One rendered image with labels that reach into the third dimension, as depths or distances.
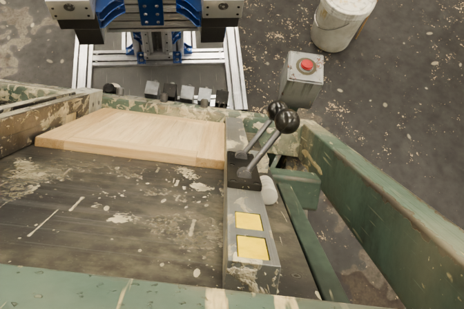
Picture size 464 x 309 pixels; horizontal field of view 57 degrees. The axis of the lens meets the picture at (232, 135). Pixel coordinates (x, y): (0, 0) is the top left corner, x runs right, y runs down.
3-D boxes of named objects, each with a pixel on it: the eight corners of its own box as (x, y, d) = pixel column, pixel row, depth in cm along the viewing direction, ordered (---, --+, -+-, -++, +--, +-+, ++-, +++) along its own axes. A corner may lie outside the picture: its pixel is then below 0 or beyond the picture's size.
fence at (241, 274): (239, 131, 134) (242, 118, 133) (275, 305, 40) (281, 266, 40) (224, 129, 134) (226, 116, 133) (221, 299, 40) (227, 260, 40)
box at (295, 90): (310, 83, 159) (324, 54, 143) (309, 110, 154) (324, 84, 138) (278, 78, 159) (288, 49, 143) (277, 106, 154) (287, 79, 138)
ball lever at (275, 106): (245, 165, 79) (291, 107, 77) (246, 170, 75) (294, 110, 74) (228, 153, 79) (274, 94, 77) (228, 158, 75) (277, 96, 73)
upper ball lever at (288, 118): (248, 184, 67) (302, 116, 65) (250, 192, 64) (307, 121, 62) (229, 170, 67) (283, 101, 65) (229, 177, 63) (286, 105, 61)
